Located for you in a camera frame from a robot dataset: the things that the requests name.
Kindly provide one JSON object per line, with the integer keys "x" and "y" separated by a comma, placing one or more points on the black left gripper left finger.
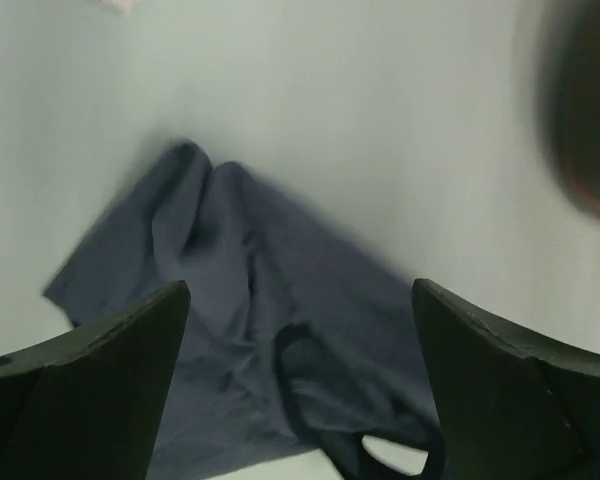
{"x": 88, "y": 404}

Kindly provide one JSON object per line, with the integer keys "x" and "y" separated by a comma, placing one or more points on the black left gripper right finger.
{"x": 512, "y": 403}

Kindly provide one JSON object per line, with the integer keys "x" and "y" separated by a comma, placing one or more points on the white graphic tank top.
{"x": 123, "y": 6}

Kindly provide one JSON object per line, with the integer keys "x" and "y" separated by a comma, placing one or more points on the light blue table mat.
{"x": 417, "y": 126}

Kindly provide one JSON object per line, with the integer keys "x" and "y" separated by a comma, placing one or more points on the pink plastic laundry basket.
{"x": 568, "y": 99}

